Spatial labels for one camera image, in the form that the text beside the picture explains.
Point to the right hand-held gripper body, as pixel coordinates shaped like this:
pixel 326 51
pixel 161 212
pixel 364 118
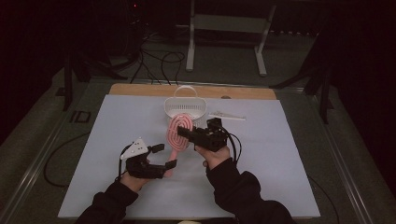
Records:
pixel 208 137

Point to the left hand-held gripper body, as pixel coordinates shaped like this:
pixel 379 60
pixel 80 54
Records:
pixel 138 161

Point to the pink hairbrush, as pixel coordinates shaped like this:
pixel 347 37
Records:
pixel 177 137

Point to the white perforated basket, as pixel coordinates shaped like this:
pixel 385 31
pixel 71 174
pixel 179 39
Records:
pixel 186 105

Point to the person's right hand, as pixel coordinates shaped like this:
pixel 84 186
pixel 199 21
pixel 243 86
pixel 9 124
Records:
pixel 214 157

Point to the person's left hand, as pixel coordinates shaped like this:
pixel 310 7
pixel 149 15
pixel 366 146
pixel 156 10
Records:
pixel 134 183

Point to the light blue table mat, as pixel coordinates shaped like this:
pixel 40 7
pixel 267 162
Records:
pixel 264 161

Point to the black metal stand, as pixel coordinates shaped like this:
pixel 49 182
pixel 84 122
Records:
pixel 325 93
pixel 67 84

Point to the white metal stand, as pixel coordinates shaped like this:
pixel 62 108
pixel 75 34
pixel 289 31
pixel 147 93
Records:
pixel 230 23

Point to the metal floor rail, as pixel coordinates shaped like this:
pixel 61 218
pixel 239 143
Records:
pixel 339 161
pixel 37 161

